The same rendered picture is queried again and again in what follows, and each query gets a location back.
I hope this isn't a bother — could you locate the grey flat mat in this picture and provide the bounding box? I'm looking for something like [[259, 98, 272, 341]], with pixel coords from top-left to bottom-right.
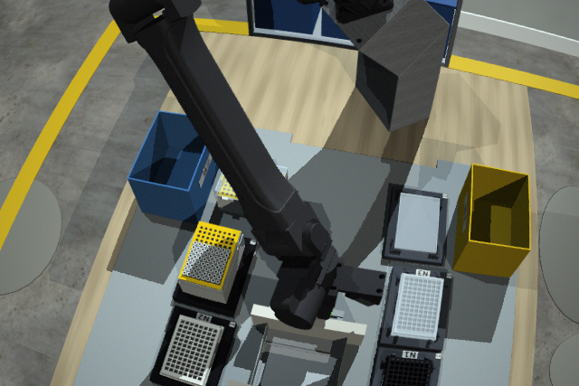
[[73, 127, 517, 386]]

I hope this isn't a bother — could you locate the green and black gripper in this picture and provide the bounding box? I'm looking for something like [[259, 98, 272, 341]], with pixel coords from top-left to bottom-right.
[[317, 278, 336, 320]]

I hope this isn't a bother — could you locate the yellow open-top box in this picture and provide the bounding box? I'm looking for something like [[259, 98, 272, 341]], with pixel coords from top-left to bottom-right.
[[452, 164, 531, 278]]

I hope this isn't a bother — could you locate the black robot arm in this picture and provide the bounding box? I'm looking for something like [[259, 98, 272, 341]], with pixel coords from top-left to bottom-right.
[[109, 0, 387, 330]]

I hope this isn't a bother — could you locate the blue open-top bin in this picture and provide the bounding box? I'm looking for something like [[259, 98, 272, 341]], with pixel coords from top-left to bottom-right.
[[128, 110, 219, 225]]

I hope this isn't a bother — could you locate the white multi-well plate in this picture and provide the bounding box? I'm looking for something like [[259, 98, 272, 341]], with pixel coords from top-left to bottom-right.
[[159, 315, 224, 386], [391, 273, 444, 341]]

